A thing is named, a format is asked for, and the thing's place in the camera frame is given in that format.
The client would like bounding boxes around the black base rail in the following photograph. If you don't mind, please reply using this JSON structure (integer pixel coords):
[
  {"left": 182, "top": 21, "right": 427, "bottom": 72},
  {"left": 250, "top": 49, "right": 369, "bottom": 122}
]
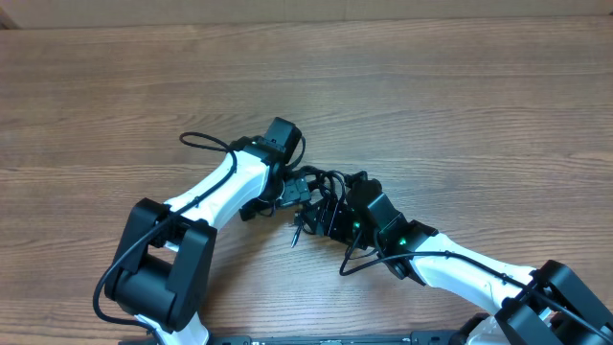
[{"left": 208, "top": 330, "right": 465, "bottom": 345}]

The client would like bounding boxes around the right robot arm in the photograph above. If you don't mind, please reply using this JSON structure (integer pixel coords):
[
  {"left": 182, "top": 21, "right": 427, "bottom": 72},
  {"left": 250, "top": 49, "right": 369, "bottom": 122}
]
[{"left": 296, "top": 178, "right": 612, "bottom": 344}]

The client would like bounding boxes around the black cable bundle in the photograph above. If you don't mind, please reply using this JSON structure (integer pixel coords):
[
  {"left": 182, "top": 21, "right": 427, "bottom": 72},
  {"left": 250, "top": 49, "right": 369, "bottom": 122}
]
[{"left": 289, "top": 165, "right": 370, "bottom": 249}]

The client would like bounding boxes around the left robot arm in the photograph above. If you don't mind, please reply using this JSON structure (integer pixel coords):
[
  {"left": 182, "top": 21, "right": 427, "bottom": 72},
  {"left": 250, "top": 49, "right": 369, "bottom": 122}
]
[{"left": 93, "top": 118, "right": 306, "bottom": 344}]

